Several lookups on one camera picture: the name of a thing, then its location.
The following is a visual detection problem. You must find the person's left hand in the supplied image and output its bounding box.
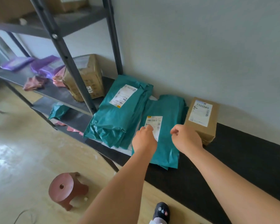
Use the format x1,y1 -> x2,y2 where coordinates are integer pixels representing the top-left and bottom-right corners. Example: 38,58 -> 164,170
132,124 -> 158,157

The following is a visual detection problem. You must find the person's right hand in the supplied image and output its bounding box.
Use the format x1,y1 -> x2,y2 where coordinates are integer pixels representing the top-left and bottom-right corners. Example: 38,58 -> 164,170
170,124 -> 204,156

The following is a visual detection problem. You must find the small brown cardboard box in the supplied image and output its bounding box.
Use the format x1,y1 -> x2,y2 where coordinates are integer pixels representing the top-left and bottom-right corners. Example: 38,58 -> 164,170
184,97 -> 221,146

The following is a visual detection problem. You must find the white mailer bag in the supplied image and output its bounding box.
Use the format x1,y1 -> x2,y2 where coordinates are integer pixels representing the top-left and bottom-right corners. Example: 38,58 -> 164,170
93,95 -> 158,157

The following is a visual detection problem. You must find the teal package short label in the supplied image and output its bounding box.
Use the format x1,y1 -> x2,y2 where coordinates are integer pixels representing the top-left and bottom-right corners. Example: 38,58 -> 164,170
131,95 -> 186,171

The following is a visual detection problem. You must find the teal package yellow-corner label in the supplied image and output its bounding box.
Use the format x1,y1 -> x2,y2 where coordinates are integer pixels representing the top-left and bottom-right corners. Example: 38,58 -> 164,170
84,74 -> 154,138

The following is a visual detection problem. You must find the bulky taped cardboard box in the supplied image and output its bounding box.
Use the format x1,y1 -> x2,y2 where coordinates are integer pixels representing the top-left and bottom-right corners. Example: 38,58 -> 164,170
62,54 -> 106,102

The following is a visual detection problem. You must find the pale cardboard box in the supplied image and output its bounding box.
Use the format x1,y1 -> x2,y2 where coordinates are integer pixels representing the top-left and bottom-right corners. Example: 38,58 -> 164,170
46,0 -> 89,14

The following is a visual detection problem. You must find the person's right forearm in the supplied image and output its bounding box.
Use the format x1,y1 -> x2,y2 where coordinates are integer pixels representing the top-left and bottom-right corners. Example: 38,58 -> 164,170
186,148 -> 280,224

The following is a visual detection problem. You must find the person's left forearm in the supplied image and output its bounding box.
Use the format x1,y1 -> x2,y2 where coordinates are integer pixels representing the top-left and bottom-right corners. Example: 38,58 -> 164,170
78,150 -> 157,224

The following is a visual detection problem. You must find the black low metal table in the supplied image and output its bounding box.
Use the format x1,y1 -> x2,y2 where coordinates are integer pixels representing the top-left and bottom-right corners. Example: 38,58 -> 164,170
85,122 -> 280,224

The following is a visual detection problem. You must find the dark patterned slipper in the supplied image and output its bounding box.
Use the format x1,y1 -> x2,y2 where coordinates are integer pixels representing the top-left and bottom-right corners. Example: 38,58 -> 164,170
153,202 -> 171,223

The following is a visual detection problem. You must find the red-brown plastic stool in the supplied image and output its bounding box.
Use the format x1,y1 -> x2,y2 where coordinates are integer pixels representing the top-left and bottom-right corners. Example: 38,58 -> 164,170
48,172 -> 89,212

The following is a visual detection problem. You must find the black metal shelf rack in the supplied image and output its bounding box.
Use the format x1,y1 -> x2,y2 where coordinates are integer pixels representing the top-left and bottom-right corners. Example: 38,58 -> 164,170
0,0 -> 124,173

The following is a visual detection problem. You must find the thin grey floor cable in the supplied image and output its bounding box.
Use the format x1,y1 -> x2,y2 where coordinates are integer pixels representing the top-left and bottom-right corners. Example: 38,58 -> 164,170
13,208 -> 38,224

